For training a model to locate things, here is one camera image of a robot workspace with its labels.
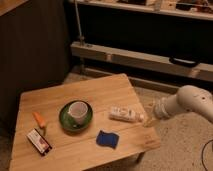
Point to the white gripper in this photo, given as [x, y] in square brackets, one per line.
[160, 113]

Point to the white plastic bottle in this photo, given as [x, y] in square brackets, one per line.
[125, 114]

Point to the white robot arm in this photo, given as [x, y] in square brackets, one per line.
[187, 99]

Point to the blue sponge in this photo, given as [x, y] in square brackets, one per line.
[107, 139]

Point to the wooden low table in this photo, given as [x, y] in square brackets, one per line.
[78, 151]

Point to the white cup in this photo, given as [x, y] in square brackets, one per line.
[78, 111]

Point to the metal shelf rack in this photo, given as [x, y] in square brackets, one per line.
[144, 39]

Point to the green saucer plate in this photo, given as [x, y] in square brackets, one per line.
[69, 124]

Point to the orange toy carrot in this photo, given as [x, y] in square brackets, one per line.
[39, 119]

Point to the small snack box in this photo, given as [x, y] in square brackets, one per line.
[39, 142]

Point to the black handle on rail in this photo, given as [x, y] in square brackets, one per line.
[184, 63]

